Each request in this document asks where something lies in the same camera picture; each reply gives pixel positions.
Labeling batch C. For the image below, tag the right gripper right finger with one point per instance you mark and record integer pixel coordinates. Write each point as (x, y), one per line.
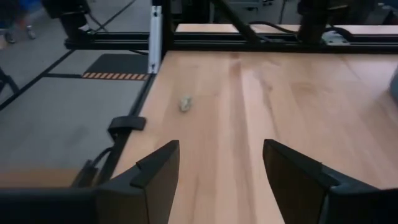
(326, 205)

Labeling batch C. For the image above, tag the black plastic bracket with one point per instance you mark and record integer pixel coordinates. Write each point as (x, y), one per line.
(127, 123)

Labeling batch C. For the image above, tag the silver aluminium bar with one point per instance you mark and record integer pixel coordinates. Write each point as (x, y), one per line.
(155, 40)

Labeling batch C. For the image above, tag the black hazard-striped floor mat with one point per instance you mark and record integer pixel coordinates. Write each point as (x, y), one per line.
(121, 63)

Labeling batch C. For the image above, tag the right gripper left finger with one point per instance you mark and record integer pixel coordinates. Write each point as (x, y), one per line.
(124, 205)

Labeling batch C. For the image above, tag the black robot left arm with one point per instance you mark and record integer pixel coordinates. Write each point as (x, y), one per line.
(312, 21)

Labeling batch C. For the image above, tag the grey metal mounting plate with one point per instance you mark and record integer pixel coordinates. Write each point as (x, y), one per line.
(334, 39)

